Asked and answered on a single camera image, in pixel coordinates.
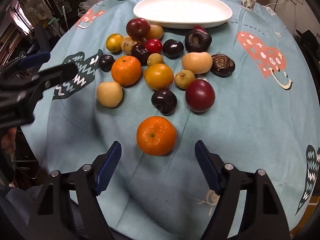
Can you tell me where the yellow small citrus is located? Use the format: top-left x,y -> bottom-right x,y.
106,34 -> 124,53

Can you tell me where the dark cherry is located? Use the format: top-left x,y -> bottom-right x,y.
162,39 -> 184,59
151,89 -> 177,115
131,43 -> 151,66
98,54 -> 115,72

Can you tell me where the light blue patterned tablecloth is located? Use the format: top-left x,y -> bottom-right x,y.
22,0 -> 319,239

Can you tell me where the orange mandarin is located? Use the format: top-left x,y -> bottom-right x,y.
136,116 -> 177,156
111,55 -> 142,87

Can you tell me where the large red plum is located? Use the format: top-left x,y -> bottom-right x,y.
185,79 -> 216,113

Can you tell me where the clear plastic bag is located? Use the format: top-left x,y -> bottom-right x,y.
78,1 -> 92,18

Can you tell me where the red cherry tomato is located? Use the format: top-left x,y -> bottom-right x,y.
144,38 -> 162,54

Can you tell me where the operator left hand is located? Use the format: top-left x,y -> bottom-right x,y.
1,127 -> 17,154

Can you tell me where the standing electric fan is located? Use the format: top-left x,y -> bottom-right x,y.
24,0 -> 47,20

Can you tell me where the small red tomato by plate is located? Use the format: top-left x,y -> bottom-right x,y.
193,26 -> 206,32

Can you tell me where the white oval plate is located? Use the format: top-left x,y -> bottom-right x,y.
133,0 -> 233,29

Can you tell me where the striped pepino melon back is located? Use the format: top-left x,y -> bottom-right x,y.
145,24 -> 164,40

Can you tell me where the dark red plum back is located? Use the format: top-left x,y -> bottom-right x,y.
126,18 -> 150,39

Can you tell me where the large dark mangosteen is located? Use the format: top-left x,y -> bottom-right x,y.
184,29 -> 212,53

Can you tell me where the dark brown water chestnut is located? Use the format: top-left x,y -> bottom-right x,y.
210,54 -> 235,77

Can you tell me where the small tan longan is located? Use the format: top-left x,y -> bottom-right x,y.
175,69 -> 195,90

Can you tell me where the white power cable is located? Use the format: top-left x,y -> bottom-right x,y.
264,0 -> 291,8

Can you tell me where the pale yellow round fruit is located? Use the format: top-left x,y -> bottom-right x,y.
97,81 -> 123,108

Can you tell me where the pale peach fruit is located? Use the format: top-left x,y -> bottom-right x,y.
181,52 -> 213,74

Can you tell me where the yellow orange citrus fruit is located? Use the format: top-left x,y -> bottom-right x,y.
143,63 -> 174,90

